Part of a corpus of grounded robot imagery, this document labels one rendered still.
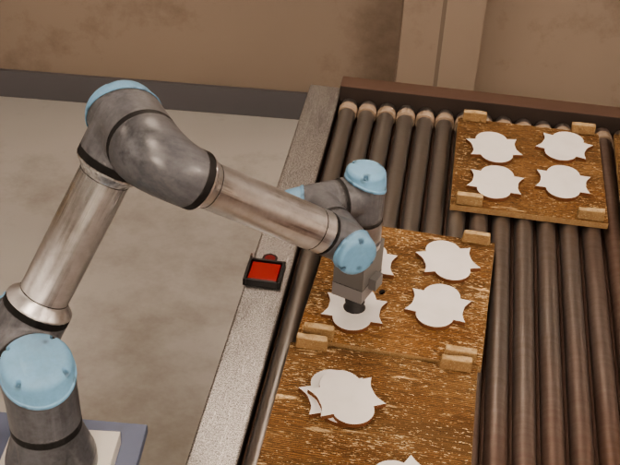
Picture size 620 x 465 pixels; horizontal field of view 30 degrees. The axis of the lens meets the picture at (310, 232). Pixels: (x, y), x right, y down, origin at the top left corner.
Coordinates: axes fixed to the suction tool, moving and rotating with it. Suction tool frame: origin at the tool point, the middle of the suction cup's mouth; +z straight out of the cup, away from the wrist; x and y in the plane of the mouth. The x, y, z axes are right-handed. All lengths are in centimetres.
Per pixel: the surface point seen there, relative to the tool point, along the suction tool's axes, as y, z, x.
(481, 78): 241, 70, 59
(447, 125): 82, 3, 15
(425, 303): 8.7, 0.1, -11.3
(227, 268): 106, 95, 95
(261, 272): 2.0, 1.7, 22.0
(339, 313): -3.2, 0.1, 1.7
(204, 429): -40.6, 3.1, 8.3
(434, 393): -13.3, 1.1, -22.8
